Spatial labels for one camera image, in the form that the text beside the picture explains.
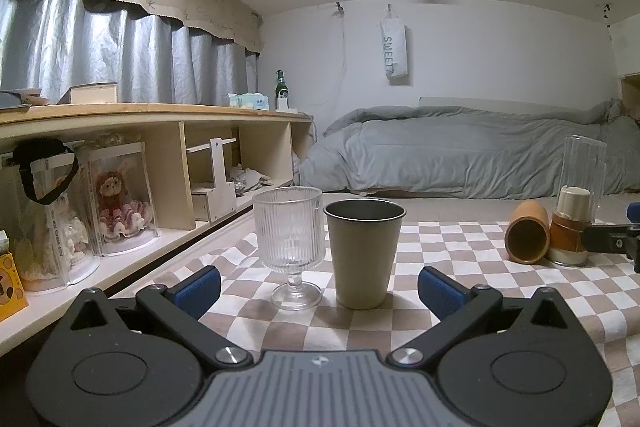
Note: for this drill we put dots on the checkered cloth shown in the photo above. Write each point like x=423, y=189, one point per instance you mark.
x=450, y=247

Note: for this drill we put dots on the white hanging fabric bag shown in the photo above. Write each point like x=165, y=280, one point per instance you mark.
x=395, y=47

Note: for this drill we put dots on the brown cup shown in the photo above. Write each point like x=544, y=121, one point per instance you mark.
x=525, y=238

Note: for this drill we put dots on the small white box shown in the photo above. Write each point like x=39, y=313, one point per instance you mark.
x=289, y=108

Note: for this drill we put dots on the crumpled white cloth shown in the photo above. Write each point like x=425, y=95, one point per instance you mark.
x=250, y=179

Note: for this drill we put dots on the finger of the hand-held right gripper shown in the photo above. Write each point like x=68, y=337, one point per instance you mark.
x=635, y=210
x=607, y=239

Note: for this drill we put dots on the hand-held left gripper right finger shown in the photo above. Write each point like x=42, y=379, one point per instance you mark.
x=441, y=294

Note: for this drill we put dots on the green glass bottle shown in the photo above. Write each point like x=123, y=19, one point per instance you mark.
x=280, y=87

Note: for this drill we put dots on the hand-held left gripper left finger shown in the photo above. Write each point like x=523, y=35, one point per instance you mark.
x=197, y=289

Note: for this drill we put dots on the grey metal cup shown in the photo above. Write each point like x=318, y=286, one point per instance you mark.
x=362, y=267

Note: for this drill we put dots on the clear case with red-haired doll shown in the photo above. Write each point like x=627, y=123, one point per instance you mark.
x=122, y=207

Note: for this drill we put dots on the grey curtain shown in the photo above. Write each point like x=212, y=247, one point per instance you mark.
x=100, y=52

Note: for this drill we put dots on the brown and white bottle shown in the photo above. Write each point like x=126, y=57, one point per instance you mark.
x=567, y=232

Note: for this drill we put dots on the wooden shelf unit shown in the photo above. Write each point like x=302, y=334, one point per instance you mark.
x=165, y=117

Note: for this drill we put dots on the grey duvet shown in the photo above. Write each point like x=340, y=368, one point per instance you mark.
x=450, y=147

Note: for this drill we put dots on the ribbed glass goblet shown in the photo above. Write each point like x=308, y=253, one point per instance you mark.
x=287, y=232

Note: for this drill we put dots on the white wooden caddy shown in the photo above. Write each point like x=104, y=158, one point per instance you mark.
x=217, y=187

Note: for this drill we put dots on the beige cabinet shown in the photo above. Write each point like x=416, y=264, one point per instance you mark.
x=627, y=47

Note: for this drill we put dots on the clear case with white doll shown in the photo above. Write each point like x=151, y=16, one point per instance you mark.
x=55, y=237

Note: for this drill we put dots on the beige cardboard box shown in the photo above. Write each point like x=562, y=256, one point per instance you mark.
x=92, y=93

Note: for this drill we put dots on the yellow printed box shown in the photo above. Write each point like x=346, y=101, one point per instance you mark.
x=10, y=287

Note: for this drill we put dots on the tall clear glass tumbler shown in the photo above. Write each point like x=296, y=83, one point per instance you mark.
x=585, y=162

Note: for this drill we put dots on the tissue pack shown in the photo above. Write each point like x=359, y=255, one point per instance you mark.
x=248, y=101

